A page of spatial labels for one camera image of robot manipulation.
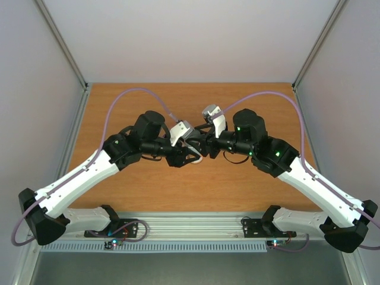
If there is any small circuit board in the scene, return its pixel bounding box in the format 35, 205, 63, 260
267, 239, 290, 248
104, 239, 123, 250

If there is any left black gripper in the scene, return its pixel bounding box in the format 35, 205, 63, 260
142, 137, 201, 168

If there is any left aluminium corner post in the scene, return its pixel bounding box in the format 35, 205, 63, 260
34, 0, 89, 90

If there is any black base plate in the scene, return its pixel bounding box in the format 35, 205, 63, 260
84, 218, 138, 239
240, 217, 297, 238

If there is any aluminium corner post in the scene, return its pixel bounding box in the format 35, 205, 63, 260
34, 0, 89, 90
292, 0, 349, 90

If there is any grey slotted cable duct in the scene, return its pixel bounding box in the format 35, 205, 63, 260
41, 240, 267, 254

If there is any right small circuit board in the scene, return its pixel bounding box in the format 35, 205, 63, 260
267, 239, 290, 248

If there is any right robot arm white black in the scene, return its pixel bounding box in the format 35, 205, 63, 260
200, 104, 378, 253

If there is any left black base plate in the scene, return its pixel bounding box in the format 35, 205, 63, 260
84, 218, 138, 239

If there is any left small circuit board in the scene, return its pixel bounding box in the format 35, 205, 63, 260
104, 239, 123, 250

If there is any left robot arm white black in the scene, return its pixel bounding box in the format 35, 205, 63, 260
18, 110, 200, 245

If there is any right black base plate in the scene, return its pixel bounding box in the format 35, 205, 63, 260
240, 217, 297, 238

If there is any right aluminium corner post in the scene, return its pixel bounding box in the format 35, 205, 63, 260
292, 0, 349, 90

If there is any aluminium front frame rail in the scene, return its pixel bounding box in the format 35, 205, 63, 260
27, 211, 354, 240

